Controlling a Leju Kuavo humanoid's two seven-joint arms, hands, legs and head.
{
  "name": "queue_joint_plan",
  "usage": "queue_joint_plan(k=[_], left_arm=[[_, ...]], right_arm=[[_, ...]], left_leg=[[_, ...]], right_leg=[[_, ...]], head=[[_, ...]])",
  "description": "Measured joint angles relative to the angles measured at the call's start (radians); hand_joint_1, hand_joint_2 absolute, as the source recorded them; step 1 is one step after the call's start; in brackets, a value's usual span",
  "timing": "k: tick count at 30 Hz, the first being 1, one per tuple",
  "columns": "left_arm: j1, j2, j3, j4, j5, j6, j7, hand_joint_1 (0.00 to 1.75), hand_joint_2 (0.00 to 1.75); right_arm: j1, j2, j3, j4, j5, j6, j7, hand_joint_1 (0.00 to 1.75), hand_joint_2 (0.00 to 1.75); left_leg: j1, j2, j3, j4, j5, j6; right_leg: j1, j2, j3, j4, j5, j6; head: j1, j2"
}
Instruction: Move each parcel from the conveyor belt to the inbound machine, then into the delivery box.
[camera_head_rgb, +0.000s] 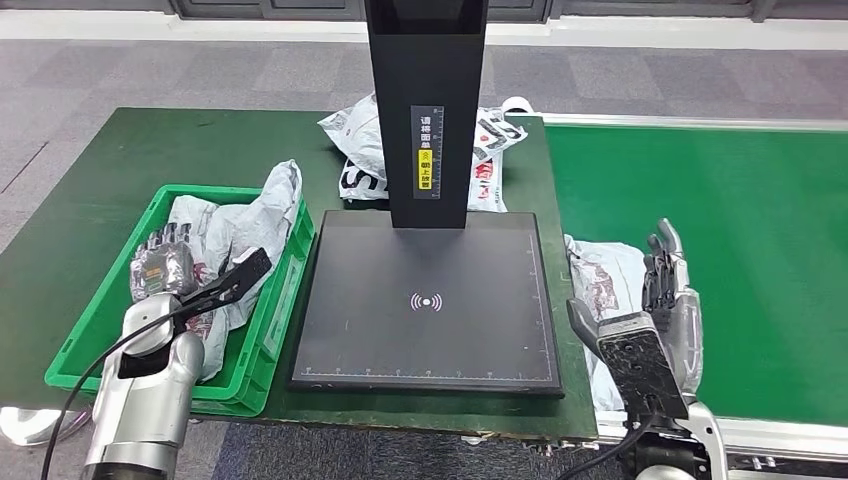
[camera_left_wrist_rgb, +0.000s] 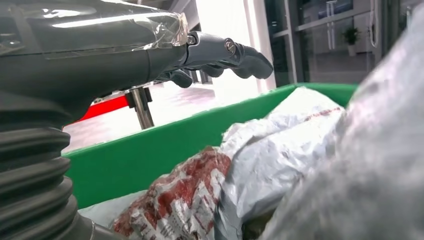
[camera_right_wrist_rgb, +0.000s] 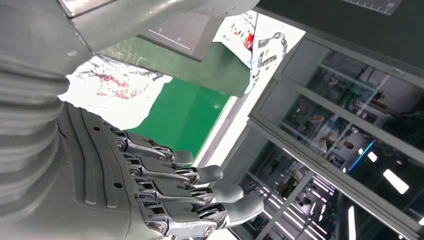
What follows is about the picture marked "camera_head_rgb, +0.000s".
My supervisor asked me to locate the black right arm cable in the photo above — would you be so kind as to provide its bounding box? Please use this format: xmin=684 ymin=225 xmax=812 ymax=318
xmin=556 ymin=411 xmax=658 ymax=480

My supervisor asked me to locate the black and yellow label strip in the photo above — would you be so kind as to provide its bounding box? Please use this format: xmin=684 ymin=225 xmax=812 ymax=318
xmin=410 ymin=105 xmax=445 ymax=200

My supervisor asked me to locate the green conveyor belt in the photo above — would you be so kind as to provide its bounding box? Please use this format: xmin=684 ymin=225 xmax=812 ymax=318
xmin=539 ymin=112 xmax=848 ymax=465

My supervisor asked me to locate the green plastic crate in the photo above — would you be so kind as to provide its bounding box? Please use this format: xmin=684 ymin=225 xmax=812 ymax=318
xmin=44 ymin=184 xmax=317 ymax=419

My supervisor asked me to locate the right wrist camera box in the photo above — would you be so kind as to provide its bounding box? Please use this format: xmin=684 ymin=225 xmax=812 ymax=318
xmin=596 ymin=311 xmax=690 ymax=420

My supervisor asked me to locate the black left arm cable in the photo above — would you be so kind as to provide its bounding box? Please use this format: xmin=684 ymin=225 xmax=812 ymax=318
xmin=40 ymin=307 xmax=177 ymax=480

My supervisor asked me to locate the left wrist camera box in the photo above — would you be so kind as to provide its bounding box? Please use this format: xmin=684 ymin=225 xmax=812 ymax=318
xmin=177 ymin=246 xmax=274 ymax=318

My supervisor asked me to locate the dark window frame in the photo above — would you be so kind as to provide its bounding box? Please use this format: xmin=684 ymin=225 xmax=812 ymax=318
xmin=0 ymin=0 xmax=848 ymax=26

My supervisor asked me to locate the black inbound scanner machine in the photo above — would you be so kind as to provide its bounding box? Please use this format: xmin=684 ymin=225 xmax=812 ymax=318
xmin=289 ymin=0 xmax=564 ymax=399

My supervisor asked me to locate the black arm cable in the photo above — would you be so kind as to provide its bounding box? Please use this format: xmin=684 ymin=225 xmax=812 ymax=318
xmin=40 ymin=307 xmax=177 ymax=480
xmin=556 ymin=411 xmax=658 ymax=480

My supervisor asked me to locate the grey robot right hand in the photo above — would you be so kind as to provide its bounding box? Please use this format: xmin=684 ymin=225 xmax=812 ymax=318
xmin=567 ymin=218 xmax=705 ymax=399

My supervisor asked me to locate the metal barrier stanchion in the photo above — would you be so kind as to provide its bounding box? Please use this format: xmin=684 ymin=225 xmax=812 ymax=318
xmin=0 ymin=405 xmax=92 ymax=446

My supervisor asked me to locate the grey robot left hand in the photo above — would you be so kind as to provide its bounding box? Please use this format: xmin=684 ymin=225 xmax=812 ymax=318
xmin=130 ymin=223 xmax=198 ymax=303

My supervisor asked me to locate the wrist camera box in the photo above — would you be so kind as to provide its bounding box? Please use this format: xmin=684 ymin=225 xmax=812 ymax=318
xmin=596 ymin=311 xmax=690 ymax=420
xmin=177 ymin=246 xmax=274 ymax=318

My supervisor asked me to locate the white printed plastic bag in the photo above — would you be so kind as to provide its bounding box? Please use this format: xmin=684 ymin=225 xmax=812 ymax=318
xmin=317 ymin=92 xmax=535 ymax=213

